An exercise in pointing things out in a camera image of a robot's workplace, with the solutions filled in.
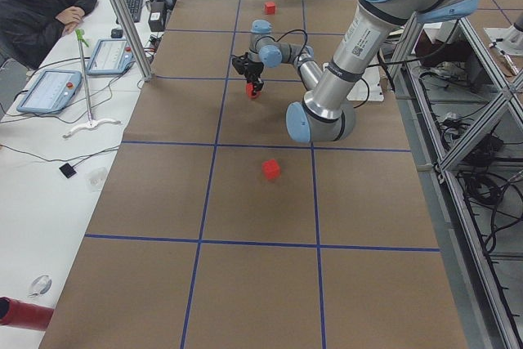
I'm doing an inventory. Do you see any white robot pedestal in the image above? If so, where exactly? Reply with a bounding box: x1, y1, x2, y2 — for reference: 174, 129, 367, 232
347, 68, 384, 102

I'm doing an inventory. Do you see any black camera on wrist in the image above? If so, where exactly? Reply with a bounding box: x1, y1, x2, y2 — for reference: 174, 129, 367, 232
231, 52, 250, 78

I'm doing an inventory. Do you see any person in black jacket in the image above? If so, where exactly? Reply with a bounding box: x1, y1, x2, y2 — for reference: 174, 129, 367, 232
1, 0, 98, 69

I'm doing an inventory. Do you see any red cube block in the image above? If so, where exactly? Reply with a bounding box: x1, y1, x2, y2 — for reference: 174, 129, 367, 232
261, 159, 281, 181
264, 2, 276, 15

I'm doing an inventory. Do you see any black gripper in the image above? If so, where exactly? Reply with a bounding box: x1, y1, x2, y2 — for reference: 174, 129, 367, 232
244, 61, 264, 98

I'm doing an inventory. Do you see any red cube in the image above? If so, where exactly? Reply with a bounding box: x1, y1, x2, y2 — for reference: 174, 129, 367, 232
245, 83, 261, 100

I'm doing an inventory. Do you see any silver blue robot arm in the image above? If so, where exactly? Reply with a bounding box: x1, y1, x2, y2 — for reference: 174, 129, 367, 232
231, 0, 479, 143

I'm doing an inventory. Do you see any black box with label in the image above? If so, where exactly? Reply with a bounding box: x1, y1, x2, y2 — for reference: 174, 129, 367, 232
148, 1, 167, 33

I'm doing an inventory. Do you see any clear plastic cup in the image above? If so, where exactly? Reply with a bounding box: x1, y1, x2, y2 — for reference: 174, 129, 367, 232
86, 167, 109, 192

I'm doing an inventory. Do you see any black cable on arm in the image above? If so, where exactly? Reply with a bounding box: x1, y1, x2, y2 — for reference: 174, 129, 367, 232
267, 29, 413, 110

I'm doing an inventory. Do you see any grabber stick tool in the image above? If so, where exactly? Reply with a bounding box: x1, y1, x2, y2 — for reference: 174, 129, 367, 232
62, 29, 121, 139

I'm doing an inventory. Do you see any black computer mouse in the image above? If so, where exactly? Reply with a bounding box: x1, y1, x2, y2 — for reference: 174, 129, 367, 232
110, 28, 123, 38

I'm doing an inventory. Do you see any small black square pad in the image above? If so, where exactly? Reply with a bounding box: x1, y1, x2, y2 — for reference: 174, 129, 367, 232
59, 163, 77, 179

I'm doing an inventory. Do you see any aluminium frame post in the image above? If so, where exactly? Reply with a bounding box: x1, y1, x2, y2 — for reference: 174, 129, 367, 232
110, 0, 153, 82

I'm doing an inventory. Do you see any red cylinder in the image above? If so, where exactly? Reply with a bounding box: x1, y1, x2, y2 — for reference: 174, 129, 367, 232
1, 297, 54, 331

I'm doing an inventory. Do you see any aluminium truss frame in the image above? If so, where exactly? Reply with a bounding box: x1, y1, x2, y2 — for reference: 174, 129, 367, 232
388, 10, 522, 348

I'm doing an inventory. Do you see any blue teach pendant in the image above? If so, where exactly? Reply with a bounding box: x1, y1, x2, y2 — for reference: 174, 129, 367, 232
87, 38, 134, 76
16, 69, 83, 114

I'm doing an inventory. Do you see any blue teach pendant near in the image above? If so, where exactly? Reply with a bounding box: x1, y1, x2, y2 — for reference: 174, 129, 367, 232
16, 69, 83, 114

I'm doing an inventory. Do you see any blue teach pendant far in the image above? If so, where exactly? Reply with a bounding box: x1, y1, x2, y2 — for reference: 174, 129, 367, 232
87, 38, 134, 76

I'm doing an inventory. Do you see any brown paper table mat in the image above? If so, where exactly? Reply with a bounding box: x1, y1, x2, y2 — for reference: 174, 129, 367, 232
41, 0, 467, 348

